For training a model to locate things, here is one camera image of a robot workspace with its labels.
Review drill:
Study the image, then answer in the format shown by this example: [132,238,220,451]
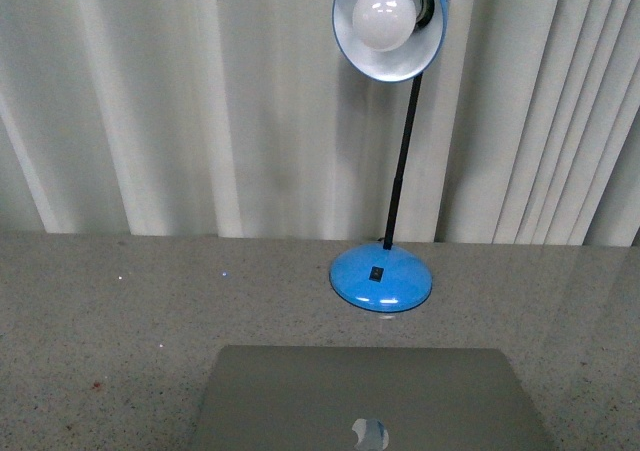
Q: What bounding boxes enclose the white light bulb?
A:
[352,0,417,52]

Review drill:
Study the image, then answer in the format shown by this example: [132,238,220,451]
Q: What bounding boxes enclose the white vertical blinds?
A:
[1,0,639,246]

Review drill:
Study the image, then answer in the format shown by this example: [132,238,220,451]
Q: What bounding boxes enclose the silver laptop with black keyboard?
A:
[191,345,553,450]

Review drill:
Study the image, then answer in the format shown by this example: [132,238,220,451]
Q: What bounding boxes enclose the blue desk lamp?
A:
[329,0,449,314]

